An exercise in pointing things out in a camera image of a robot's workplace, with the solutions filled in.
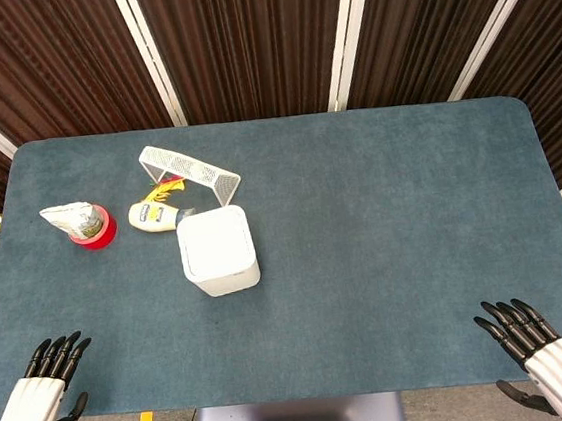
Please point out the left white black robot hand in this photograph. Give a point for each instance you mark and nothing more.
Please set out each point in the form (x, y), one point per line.
(28, 409)

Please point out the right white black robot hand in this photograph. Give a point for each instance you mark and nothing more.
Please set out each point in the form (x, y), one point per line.
(553, 359)

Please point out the white square plastic container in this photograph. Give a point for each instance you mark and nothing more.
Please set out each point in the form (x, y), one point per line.
(219, 252)

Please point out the red instant noodle cup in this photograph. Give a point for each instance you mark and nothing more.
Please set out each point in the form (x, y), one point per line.
(84, 225)

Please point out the yellow mayonnaise squeeze bottle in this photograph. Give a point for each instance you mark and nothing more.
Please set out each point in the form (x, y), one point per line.
(156, 216)

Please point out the yellow red snack packet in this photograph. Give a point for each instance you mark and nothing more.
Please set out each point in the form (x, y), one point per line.
(167, 187)

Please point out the blue felt table mat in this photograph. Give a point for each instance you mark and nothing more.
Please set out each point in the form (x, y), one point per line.
(315, 247)

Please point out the white mesh metal basket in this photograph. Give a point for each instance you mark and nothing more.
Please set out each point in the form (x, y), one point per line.
(187, 170)

